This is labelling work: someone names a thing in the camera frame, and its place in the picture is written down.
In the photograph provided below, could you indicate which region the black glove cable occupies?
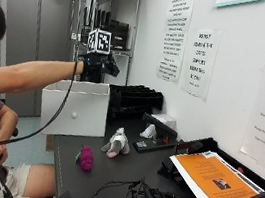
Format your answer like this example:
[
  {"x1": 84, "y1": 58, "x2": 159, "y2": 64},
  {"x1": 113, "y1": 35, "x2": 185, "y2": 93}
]
[{"x1": 0, "y1": 47, "x2": 80, "y2": 198}]

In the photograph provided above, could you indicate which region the white marker cube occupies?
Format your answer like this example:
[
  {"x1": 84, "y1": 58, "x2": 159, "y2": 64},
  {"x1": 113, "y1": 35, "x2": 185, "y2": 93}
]
[{"x1": 85, "y1": 27, "x2": 114, "y2": 58}]

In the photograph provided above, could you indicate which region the black equipment box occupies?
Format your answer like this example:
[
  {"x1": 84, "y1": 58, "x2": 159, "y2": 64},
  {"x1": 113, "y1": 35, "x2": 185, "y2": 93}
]
[{"x1": 104, "y1": 18, "x2": 131, "y2": 52}]

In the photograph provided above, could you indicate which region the black file organizer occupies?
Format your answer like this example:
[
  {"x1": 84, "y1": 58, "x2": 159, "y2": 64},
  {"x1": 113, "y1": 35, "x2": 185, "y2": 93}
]
[{"x1": 104, "y1": 79, "x2": 166, "y2": 131}]

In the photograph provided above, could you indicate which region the white drawer box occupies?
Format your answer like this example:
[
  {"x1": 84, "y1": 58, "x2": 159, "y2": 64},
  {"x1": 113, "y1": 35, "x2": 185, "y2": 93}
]
[{"x1": 35, "y1": 73, "x2": 114, "y2": 145}]

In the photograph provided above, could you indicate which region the small white object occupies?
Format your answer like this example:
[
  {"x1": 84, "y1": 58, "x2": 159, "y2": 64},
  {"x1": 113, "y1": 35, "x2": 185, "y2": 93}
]
[{"x1": 139, "y1": 122, "x2": 160, "y2": 141}]

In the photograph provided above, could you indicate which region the small white box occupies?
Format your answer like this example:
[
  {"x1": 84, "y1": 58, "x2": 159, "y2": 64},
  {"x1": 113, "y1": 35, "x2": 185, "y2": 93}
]
[{"x1": 149, "y1": 111, "x2": 180, "y2": 132}]

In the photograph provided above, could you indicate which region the grey plush toy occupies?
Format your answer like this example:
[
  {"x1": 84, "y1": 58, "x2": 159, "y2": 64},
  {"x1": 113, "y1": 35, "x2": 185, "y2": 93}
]
[{"x1": 99, "y1": 124, "x2": 135, "y2": 162}]

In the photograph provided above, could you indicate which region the flat black device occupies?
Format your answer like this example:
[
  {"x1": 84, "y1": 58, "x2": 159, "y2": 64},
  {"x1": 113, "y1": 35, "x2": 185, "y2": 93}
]
[{"x1": 130, "y1": 132, "x2": 179, "y2": 159}]

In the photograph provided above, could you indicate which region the purple grape toy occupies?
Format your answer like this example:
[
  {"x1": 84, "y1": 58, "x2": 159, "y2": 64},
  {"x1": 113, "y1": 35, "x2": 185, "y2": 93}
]
[{"x1": 73, "y1": 143, "x2": 98, "y2": 174}]

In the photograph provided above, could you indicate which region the grey metal cabinet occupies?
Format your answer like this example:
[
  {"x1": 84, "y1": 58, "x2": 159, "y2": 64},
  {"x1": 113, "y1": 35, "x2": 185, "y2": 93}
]
[{"x1": 0, "y1": 0, "x2": 79, "y2": 124}]

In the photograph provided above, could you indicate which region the stack of white papers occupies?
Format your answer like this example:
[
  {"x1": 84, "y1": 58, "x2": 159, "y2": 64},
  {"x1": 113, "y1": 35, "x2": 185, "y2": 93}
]
[{"x1": 162, "y1": 144, "x2": 265, "y2": 198}]

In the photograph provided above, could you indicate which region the orange paper sheet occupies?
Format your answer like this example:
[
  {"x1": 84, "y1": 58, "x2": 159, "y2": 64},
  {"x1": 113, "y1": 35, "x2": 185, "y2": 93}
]
[{"x1": 169, "y1": 149, "x2": 264, "y2": 198}]

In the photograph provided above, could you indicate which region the metal wire shelf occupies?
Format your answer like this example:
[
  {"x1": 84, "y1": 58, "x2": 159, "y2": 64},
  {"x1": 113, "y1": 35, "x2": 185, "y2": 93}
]
[{"x1": 57, "y1": 0, "x2": 143, "y2": 89}]

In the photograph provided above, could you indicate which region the tall printed wall notice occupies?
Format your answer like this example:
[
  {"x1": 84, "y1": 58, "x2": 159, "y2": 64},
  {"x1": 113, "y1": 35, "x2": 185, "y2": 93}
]
[{"x1": 155, "y1": 0, "x2": 196, "y2": 86}]

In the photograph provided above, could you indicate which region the short printed wall notice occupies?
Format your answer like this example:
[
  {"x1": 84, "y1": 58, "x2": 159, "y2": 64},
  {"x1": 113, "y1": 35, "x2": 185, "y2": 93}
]
[{"x1": 178, "y1": 25, "x2": 222, "y2": 102}]

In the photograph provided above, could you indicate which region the teal-edged wall sheet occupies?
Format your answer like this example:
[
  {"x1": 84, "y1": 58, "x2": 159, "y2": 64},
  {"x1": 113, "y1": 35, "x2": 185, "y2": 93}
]
[{"x1": 214, "y1": 0, "x2": 265, "y2": 15}]

